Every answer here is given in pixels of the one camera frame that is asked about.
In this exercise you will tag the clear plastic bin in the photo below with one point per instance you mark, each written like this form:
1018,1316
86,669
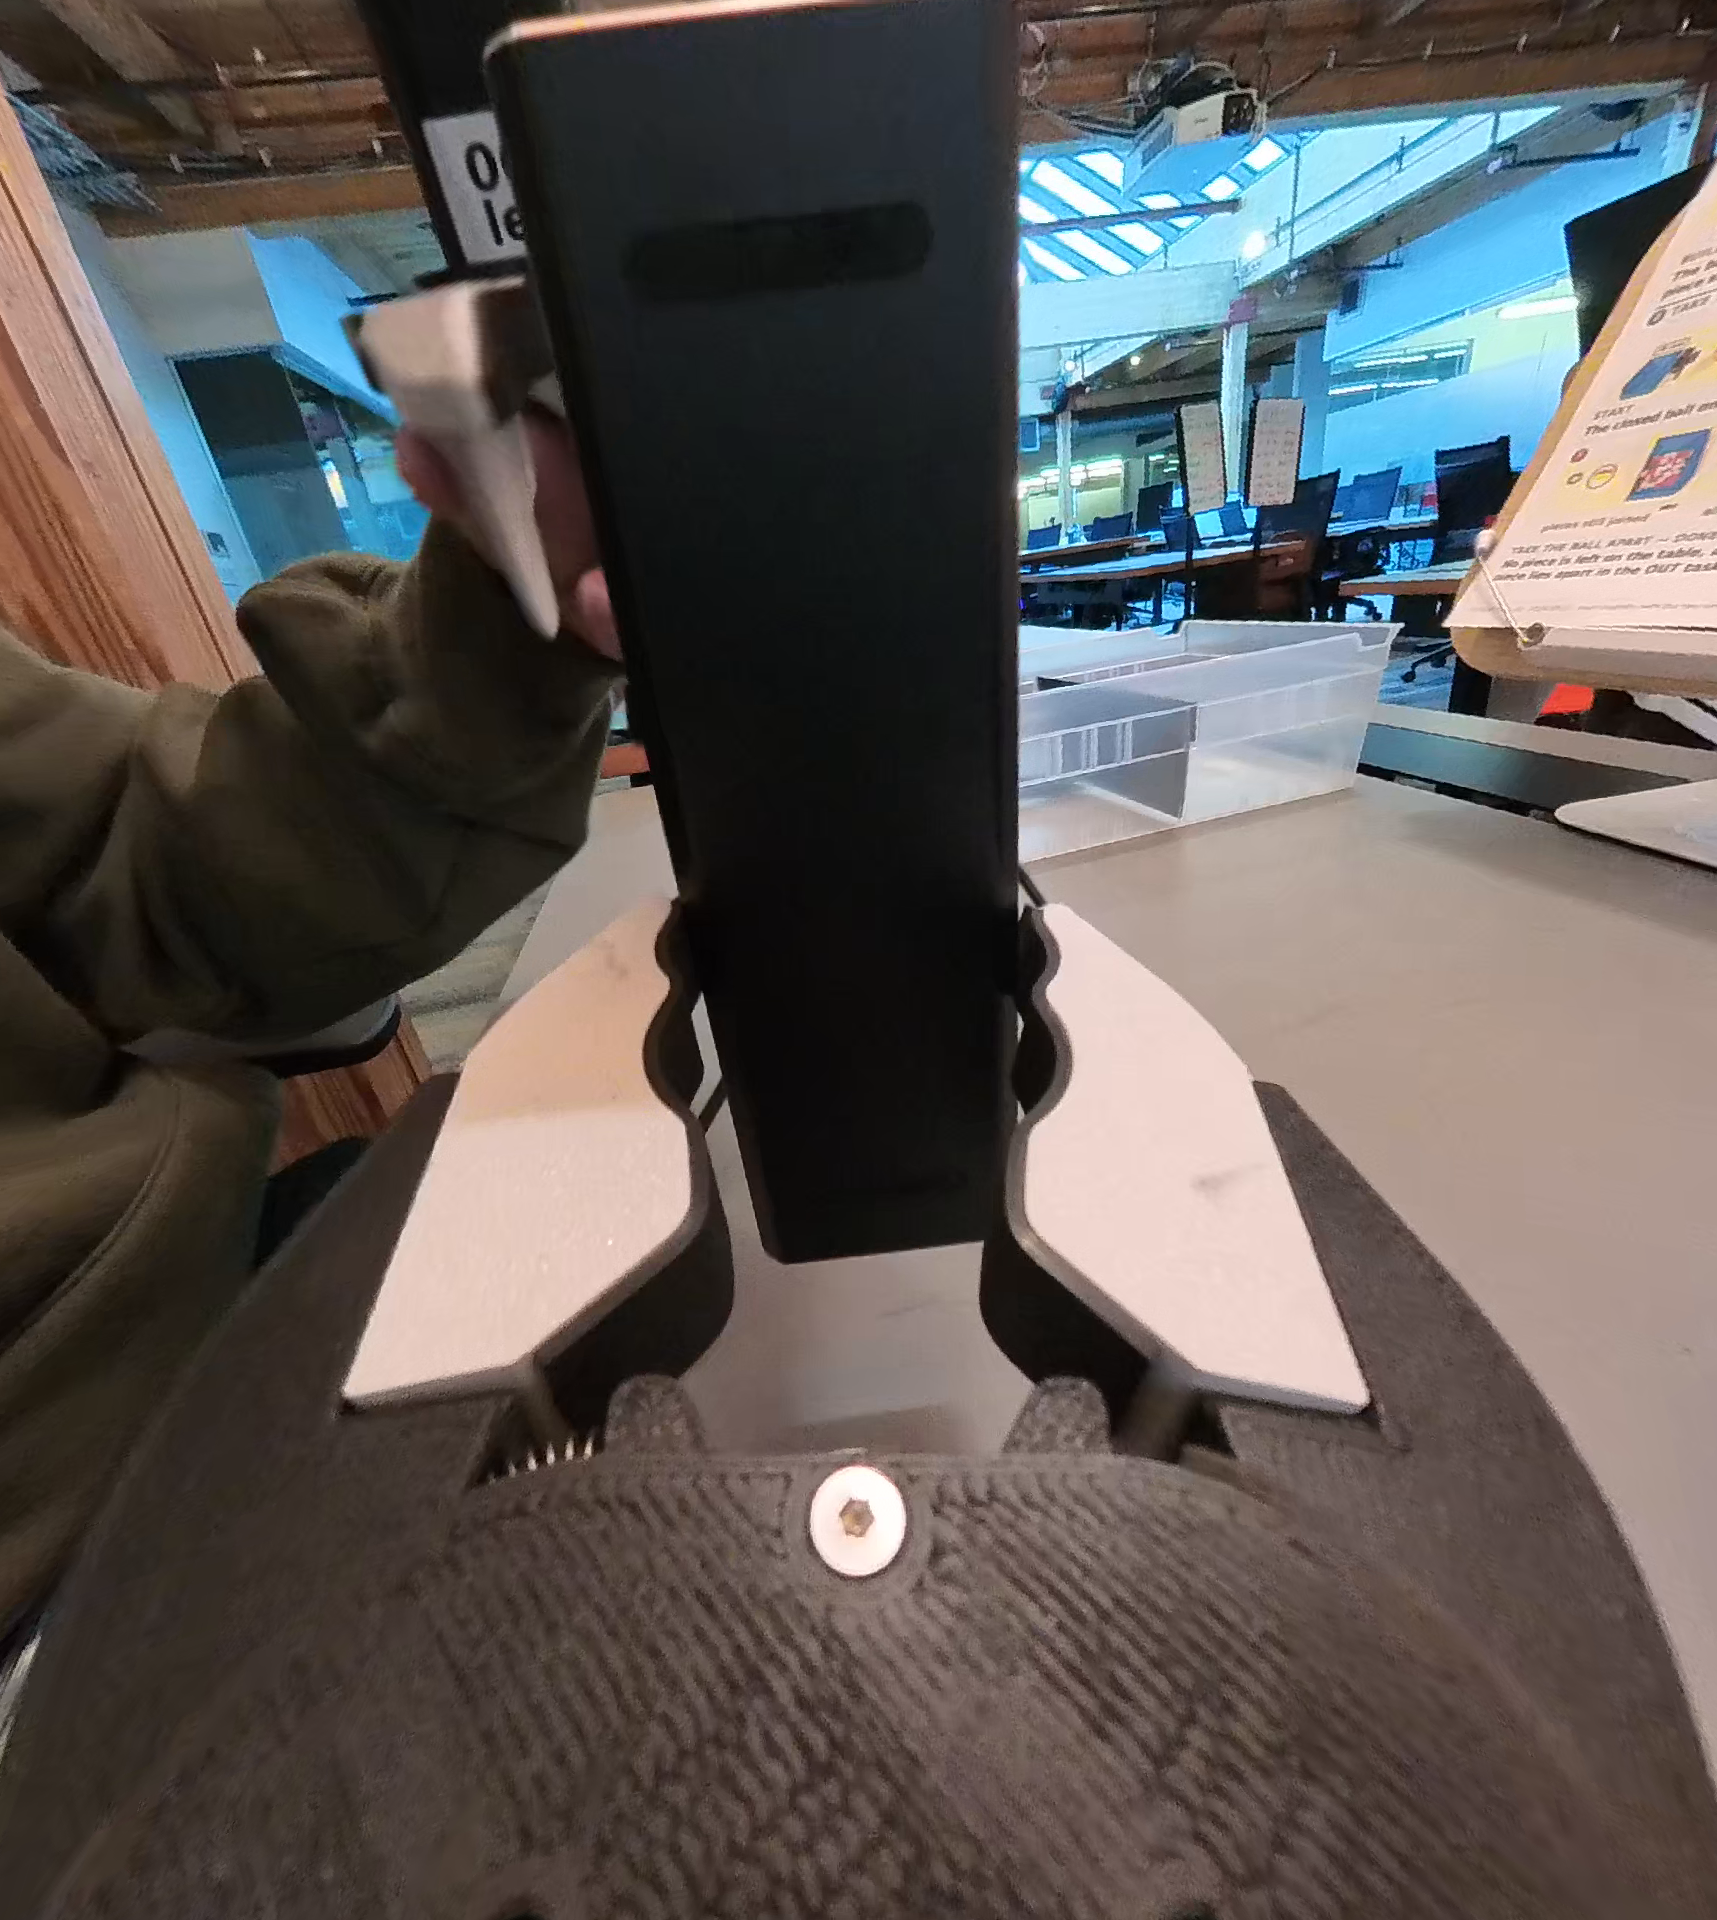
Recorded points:
1246,704

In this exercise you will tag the person's left hand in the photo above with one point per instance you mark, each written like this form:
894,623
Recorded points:
590,592

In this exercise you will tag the ceiling projector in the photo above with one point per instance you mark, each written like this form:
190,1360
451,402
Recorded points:
1200,109

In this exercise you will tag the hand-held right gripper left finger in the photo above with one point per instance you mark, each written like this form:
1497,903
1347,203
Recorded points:
542,1185

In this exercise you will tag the yellow instruction sheet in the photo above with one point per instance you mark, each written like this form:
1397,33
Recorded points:
1697,374

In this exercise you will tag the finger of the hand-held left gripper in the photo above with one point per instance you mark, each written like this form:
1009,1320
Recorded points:
469,434

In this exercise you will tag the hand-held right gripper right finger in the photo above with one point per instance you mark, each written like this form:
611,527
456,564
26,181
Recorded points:
1173,1201

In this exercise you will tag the person's left forearm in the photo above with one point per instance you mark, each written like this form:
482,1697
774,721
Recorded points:
273,811

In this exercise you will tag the white stand base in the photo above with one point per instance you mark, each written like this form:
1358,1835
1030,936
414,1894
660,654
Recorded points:
1697,833

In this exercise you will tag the black USB hub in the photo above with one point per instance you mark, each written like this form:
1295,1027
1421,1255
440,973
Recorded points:
798,600

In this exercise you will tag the wooden pillar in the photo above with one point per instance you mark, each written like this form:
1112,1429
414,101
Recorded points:
19,374

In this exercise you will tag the white printed board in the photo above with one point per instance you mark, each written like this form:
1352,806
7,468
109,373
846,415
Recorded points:
1203,450
1274,447

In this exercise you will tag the row of office desks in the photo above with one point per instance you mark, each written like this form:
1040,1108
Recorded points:
1246,563

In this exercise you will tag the black monitor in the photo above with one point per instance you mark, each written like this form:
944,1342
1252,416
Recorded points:
1623,254

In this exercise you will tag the grey desk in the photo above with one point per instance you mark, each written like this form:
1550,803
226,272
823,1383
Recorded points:
1472,1050

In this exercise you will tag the person's green hoodie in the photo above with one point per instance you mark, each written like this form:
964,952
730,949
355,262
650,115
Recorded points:
48,1274

